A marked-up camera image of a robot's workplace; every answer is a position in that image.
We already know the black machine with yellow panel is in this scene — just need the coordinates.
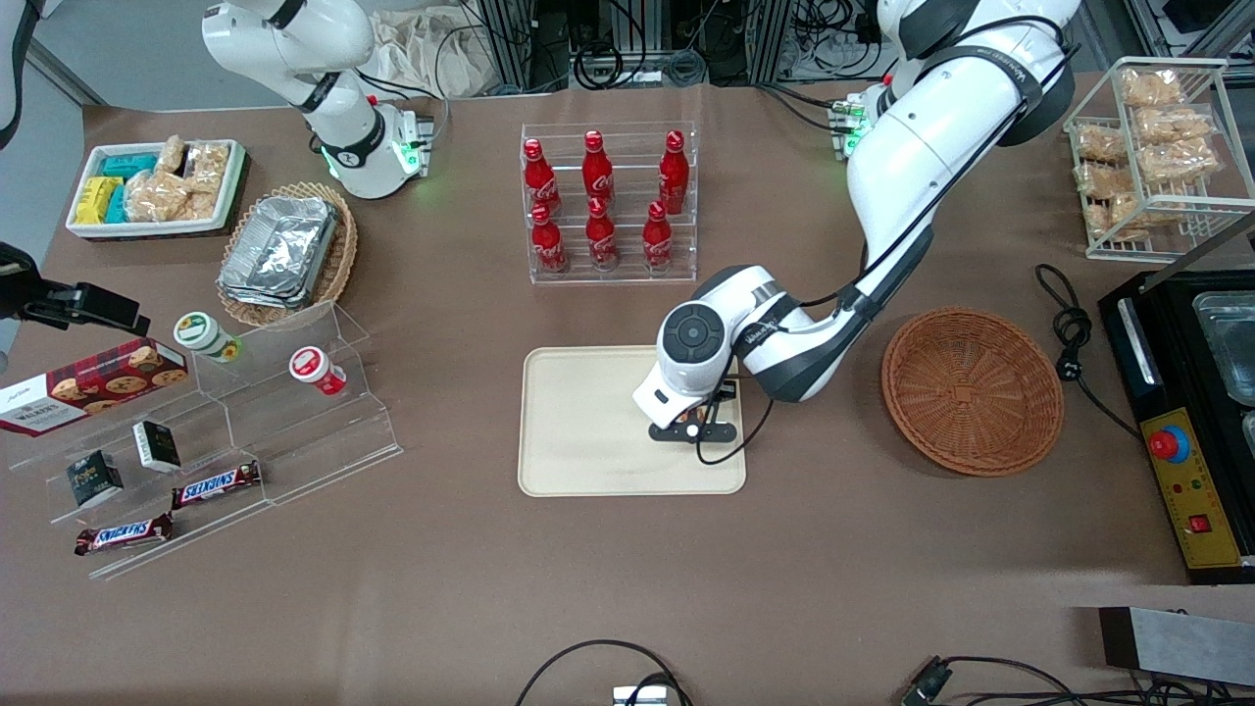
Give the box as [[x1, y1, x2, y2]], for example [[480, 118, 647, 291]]
[[1098, 263, 1255, 586]]

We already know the yellow snack packet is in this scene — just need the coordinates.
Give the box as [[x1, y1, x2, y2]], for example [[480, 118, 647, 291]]
[[75, 176, 125, 226]]

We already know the small black carton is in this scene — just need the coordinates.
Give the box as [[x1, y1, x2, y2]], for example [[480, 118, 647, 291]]
[[132, 420, 183, 476], [66, 449, 126, 510]]

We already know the red tartan cookie box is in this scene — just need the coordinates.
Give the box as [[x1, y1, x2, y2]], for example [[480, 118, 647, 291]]
[[0, 336, 189, 437]]

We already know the black looped cable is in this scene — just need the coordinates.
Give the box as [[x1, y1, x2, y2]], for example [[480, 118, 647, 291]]
[[515, 639, 693, 706]]

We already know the beige cloth bag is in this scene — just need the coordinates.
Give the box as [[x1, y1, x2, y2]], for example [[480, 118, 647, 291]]
[[368, 8, 501, 99]]

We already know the round brown wicker basket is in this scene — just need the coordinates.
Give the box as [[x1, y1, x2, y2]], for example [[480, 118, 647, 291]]
[[880, 307, 1067, 479]]

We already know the red lid yogurt cup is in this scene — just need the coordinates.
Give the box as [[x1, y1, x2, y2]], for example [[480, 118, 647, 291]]
[[288, 345, 348, 398]]

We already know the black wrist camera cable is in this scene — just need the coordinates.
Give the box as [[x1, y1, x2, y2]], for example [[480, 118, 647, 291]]
[[696, 20, 1075, 468]]

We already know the black connector with cable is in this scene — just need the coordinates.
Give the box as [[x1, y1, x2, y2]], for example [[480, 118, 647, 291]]
[[900, 655, 1255, 706]]

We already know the beige plastic tray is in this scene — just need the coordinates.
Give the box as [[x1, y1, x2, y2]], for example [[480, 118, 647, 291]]
[[518, 343, 748, 498]]

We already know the clear acrylic bottle rack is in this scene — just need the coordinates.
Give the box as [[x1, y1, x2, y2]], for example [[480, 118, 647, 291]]
[[520, 121, 699, 286]]

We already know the grey metal bar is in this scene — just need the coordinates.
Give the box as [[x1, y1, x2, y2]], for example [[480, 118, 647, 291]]
[[1142, 211, 1255, 292]]

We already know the white wire rack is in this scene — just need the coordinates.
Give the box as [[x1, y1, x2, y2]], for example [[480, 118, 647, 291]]
[[1064, 57, 1255, 264]]

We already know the white rectangular snack bin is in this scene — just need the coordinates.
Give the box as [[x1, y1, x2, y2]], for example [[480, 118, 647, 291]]
[[66, 139, 248, 241]]

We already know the stack of foil trays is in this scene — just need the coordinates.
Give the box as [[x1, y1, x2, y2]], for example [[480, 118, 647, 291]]
[[218, 196, 341, 310]]

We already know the clear steel pan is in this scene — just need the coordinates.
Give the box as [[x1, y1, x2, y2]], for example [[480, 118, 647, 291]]
[[1192, 292, 1255, 407]]

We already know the coiled black cable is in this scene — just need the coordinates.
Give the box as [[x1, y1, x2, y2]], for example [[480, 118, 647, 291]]
[[572, 41, 626, 91]]

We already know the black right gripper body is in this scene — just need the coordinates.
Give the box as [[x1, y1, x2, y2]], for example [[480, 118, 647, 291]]
[[0, 243, 46, 323]]

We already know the green lid yogurt cup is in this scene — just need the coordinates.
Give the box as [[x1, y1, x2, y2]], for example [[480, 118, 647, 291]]
[[174, 311, 243, 365]]

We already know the brown Snickers bar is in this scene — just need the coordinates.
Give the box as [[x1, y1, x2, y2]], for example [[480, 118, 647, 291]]
[[172, 460, 263, 511], [75, 512, 175, 558]]

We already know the red cola bottle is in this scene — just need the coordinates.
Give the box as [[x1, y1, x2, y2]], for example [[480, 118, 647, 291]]
[[582, 129, 616, 205], [658, 129, 690, 215], [530, 203, 570, 275], [523, 137, 563, 219], [642, 201, 675, 272], [585, 196, 621, 272]]

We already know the clear acrylic stepped stand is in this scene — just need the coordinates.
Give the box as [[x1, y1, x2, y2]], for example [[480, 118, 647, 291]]
[[5, 299, 405, 581]]

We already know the grey metal plate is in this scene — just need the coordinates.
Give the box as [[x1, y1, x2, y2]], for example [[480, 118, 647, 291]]
[[1098, 606, 1255, 687]]

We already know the oval light wicker basket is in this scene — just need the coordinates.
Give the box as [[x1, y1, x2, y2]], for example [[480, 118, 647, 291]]
[[216, 181, 359, 329]]

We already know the bagged fried snack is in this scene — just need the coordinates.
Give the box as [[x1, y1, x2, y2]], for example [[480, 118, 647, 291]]
[[1121, 69, 1186, 108], [1082, 194, 1145, 242], [1076, 125, 1130, 164], [1075, 161, 1125, 203], [1137, 137, 1223, 184], [1134, 105, 1213, 144]]

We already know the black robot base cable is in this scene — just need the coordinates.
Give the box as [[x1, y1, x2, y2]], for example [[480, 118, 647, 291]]
[[755, 81, 849, 134]]

